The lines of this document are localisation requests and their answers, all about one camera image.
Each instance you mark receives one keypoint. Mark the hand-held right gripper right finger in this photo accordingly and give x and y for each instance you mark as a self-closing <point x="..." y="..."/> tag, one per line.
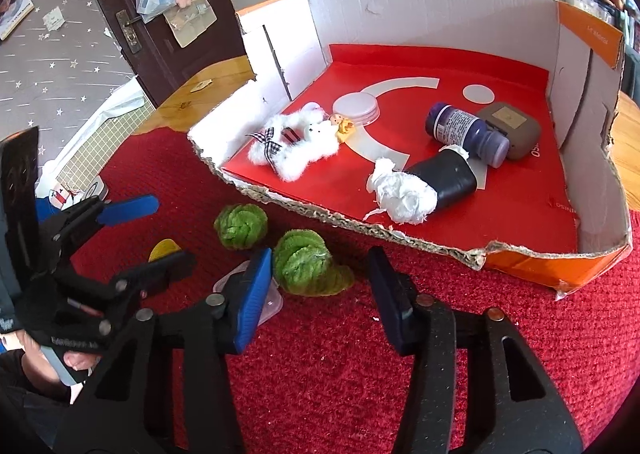
<point x="387" y="294"/>

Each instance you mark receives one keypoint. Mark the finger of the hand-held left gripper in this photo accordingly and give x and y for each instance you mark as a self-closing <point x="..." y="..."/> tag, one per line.
<point x="130" y="208"/>
<point x="160" y="269"/>

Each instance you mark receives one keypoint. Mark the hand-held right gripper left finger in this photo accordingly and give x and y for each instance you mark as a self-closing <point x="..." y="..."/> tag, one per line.
<point x="255" y="294"/>

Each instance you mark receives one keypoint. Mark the green plush toy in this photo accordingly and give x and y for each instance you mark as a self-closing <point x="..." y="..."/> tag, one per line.
<point x="305" y="259"/>

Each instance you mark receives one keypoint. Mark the black roll with white tissue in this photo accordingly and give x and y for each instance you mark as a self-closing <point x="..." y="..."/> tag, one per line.
<point x="450" y="179"/>

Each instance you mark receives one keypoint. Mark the white plush bear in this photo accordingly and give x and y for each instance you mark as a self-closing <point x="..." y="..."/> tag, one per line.
<point x="295" y="154"/>

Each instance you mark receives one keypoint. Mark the orange and white cardboard box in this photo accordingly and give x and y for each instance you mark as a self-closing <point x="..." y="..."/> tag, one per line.
<point x="525" y="214"/>

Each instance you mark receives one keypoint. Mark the yellow-haired doll figurine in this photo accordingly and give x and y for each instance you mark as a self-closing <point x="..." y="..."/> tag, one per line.
<point x="345" y="129"/>

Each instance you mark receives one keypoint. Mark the purple bottle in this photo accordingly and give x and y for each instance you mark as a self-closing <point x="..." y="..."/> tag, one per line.
<point x="460" y="126"/>

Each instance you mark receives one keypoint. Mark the person's left hand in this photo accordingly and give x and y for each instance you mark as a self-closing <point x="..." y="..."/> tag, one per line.
<point x="80" y="360"/>

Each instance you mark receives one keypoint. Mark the clear plastic small box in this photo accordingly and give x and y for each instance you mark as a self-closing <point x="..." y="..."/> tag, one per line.
<point x="272" y="305"/>

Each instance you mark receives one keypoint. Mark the white rounded device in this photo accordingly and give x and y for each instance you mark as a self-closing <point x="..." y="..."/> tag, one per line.
<point x="95" y="189"/>

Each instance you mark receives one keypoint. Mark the green knotted plush ball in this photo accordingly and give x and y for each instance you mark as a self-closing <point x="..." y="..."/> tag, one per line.
<point x="240" y="226"/>

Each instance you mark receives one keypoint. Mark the grid-patterned panel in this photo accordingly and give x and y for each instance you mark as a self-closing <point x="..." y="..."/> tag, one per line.
<point x="110" y="139"/>

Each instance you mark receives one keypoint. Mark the red knitted mat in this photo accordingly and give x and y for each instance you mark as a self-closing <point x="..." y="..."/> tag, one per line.
<point x="325" y="374"/>

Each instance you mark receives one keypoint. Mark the grey starry blanket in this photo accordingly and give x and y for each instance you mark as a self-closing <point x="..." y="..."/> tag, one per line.
<point x="60" y="74"/>

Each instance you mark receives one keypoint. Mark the small beige tag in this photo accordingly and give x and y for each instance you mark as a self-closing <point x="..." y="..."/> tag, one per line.
<point x="202" y="84"/>

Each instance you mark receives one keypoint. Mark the beige cloth pocket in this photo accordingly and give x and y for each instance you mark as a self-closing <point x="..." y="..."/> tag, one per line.
<point x="195" y="24"/>

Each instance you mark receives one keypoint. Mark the grey rounded case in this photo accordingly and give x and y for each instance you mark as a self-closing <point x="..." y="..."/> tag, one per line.
<point x="515" y="129"/>

